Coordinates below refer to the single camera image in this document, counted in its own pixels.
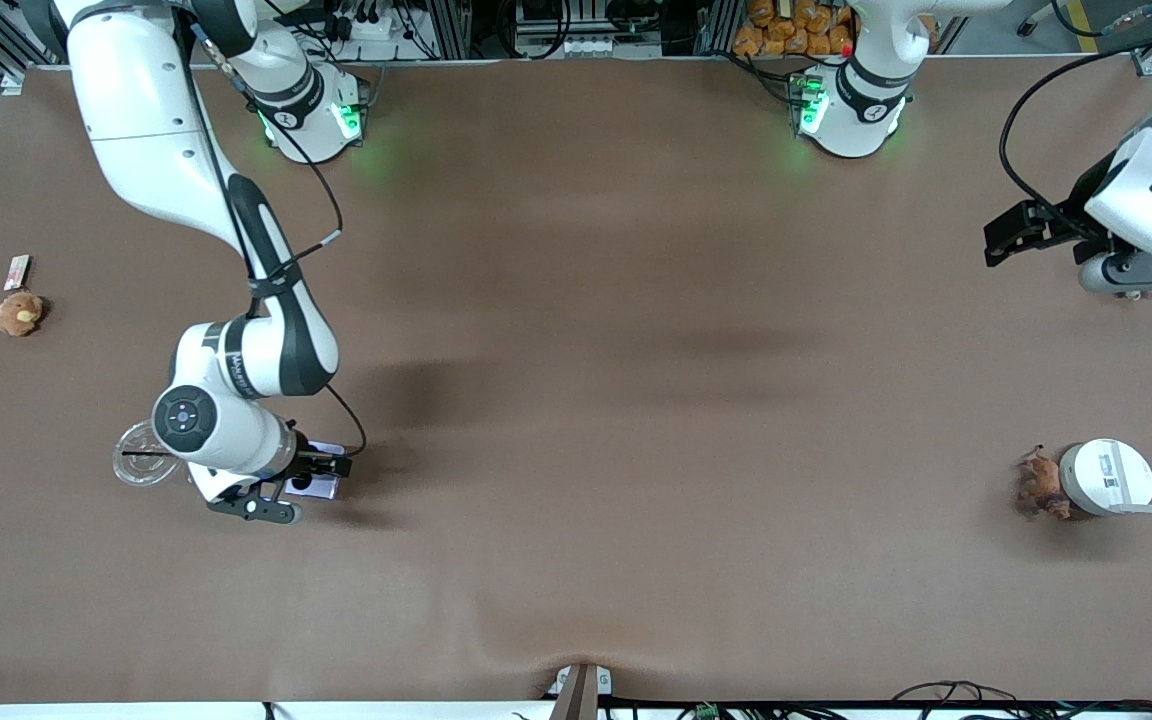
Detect clear drinking glass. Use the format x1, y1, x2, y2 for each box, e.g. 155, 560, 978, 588
113, 420, 183, 489

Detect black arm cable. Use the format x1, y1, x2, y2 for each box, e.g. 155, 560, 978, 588
174, 15, 369, 456
998, 40, 1152, 243

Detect grey equipment box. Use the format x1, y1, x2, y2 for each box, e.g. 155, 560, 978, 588
514, 0, 629, 59

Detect bag of orange snacks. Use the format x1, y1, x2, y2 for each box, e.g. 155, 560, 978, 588
733, 0, 855, 58

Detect white power strip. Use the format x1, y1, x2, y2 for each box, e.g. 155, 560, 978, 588
333, 8, 409, 43

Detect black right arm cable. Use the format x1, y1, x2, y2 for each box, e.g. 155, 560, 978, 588
174, 15, 369, 456

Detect black loose cables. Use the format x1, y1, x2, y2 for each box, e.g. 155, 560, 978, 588
891, 680, 1152, 720

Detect white desk lamp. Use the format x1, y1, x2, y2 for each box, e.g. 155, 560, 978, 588
1058, 438, 1152, 539

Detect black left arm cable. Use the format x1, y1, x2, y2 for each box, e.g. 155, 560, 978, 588
998, 40, 1152, 243

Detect reddish brown plush toy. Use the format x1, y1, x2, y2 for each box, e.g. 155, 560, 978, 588
1014, 444, 1075, 522

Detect lilac dual-lens smartphone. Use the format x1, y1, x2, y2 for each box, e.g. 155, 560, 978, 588
282, 440, 347, 501

